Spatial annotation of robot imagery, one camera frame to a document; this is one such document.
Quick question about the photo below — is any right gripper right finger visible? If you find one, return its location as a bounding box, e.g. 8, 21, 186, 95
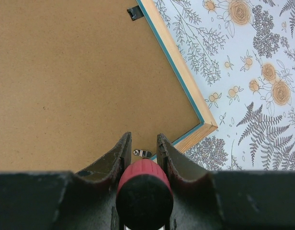
157, 134, 295, 230

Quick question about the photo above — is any floral patterned table mat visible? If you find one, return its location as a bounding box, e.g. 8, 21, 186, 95
154, 0, 295, 171

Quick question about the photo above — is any blue picture frame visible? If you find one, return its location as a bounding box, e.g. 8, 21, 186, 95
0, 0, 217, 171

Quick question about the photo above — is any red handled screwdriver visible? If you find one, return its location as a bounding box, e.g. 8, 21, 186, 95
115, 159, 173, 230

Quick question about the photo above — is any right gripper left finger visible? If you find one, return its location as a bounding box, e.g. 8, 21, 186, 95
0, 132, 132, 230

